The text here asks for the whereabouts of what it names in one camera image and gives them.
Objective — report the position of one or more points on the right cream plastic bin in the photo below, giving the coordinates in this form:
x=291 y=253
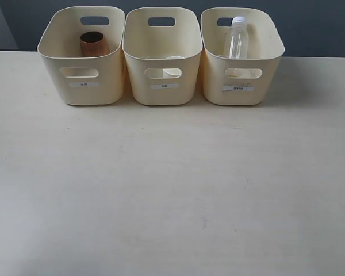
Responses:
x=238 y=81

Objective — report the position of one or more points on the cream plastic bin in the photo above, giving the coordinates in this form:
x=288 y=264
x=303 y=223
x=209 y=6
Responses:
x=238 y=81
x=83 y=80
x=152 y=34

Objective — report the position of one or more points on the clear plastic bottle white cap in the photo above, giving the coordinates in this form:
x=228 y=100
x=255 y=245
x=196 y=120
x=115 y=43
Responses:
x=236 y=43

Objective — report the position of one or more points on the left cream plastic bin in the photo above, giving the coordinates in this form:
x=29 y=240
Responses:
x=83 y=80

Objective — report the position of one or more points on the middle cream plastic bin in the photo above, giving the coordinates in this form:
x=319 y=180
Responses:
x=152 y=34

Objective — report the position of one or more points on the brown wooden cup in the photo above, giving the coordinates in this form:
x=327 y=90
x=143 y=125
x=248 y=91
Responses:
x=94 y=44

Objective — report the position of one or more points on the white paper cup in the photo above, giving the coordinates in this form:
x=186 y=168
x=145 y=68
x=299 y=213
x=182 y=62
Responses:
x=172 y=67

